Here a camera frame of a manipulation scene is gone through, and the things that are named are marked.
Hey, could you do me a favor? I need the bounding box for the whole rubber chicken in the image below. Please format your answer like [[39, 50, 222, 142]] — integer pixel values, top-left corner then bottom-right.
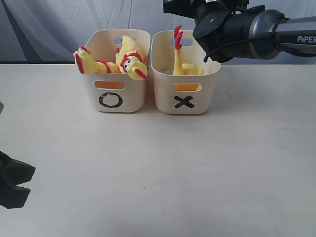
[[72, 46, 121, 74], [115, 35, 148, 81]]

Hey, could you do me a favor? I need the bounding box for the headless chicken body piece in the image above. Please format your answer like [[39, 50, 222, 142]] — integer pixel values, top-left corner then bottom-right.
[[172, 25, 205, 91]]

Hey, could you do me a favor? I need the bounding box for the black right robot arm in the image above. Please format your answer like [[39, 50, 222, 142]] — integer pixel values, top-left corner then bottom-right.
[[190, 0, 316, 63]]

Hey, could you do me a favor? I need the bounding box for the cream bin marked O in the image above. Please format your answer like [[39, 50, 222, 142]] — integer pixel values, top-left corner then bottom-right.
[[80, 29, 151, 113]]

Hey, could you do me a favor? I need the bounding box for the cream bin marked X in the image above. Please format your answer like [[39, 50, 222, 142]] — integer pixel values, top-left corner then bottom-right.
[[151, 30, 221, 115]]

